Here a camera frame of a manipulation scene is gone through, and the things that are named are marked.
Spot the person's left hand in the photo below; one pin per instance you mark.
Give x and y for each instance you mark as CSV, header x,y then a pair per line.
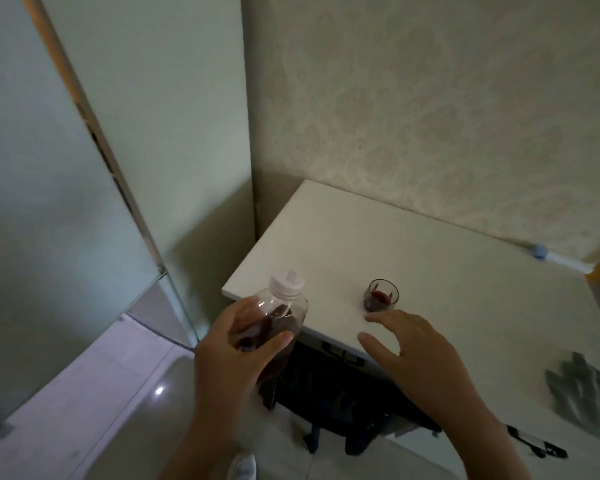
x,y
220,367

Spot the person's right hand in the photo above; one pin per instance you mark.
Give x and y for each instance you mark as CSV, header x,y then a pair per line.
x,y
430,367

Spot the person's left thumb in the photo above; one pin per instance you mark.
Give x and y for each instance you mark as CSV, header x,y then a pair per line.
x,y
275,347

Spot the person's right thumb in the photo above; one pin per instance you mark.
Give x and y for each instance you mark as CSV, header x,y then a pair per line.
x,y
377,347

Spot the clear plastic bottle white cap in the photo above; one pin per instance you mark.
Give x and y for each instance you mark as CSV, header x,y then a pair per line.
x,y
286,300

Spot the person's right forearm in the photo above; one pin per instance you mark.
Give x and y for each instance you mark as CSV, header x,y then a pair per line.
x,y
490,452

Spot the person's left forearm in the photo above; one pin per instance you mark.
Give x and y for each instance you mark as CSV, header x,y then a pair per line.
x,y
212,444

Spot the small glass with red liquid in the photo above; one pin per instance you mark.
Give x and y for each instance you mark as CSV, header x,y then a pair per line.
x,y
380,296

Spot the black bag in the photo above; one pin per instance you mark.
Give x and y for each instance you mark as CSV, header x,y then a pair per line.
x,y
340,399

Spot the white shoe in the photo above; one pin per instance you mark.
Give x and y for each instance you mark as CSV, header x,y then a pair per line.
x,y
243,468

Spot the white and blue pen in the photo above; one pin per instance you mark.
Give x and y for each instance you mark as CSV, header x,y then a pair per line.
x,y
560,258

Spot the frosted glass door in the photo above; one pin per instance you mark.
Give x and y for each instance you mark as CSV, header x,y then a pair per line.
x,y
55,219

